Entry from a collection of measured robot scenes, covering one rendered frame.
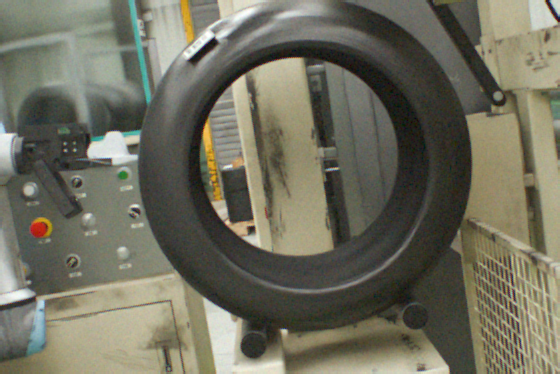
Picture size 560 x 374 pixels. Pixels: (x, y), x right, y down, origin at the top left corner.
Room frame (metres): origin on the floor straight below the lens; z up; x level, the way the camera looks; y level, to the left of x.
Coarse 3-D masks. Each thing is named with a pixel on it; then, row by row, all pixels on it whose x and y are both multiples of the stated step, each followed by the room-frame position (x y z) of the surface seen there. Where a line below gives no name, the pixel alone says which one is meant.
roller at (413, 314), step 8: (408, 296) 1.37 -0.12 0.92; (400, 304) 1.35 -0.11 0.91; (408, 304) 1.32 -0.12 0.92; (416, 304) 1.31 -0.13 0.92; (400, 312) 1.33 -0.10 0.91; (408, 312) 1.31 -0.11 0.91; (416, 312) 1.31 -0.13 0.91; (424, 312) 1.31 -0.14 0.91; (408, 320) 1.31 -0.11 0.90; (416, 320) 1.31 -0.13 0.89; (424, 320) 1.31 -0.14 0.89; (416, 328) 1.31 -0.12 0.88
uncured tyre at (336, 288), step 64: (320, 0) 1.33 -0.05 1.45; (192, 64) 1.29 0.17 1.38; (256, 64) 1.56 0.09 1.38; (384, 64) 1.30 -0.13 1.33; (192, 128) 1.27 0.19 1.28; (448, 128) 1.31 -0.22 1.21; (192, 192) 1.55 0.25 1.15; (448, 192) 1.31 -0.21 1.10; (192, 256) 1.28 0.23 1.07; (256, 256) 1.56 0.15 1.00; (320, 256) 1.57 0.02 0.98; (384, 256) 1.55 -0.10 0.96; (256, 320) 1.31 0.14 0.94; (320, 320) 1.30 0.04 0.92
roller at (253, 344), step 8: (248, 328) 1.33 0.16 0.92; (256, 328) 1.32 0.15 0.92; (264, 328) 1.36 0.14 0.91; (240, 336) 1.33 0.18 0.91; (248, 336) 1.29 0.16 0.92; (256, 336) 1.29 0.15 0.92; (264, 336) 1.31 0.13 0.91; (240, 344) 1.29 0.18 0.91; (248, 344) 1.29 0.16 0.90; (256, 344) 1.29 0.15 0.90; (264, 344) 1.29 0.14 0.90; (248, 352) 1.29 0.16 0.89; (256, 352) 1.29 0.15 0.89
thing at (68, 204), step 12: (36, 168) 1.36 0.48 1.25; (48, 168) 1.36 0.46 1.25; (48, 180) 1.36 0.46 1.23; (60, 180) 1.38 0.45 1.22; (48, 192) 1.36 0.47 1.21; (60, 192) 1.36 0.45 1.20; (72, 192) 1.40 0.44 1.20; (60, 204) 1.36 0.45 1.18; (72, 204) 1.36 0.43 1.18; (72, 216) 1.36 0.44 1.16
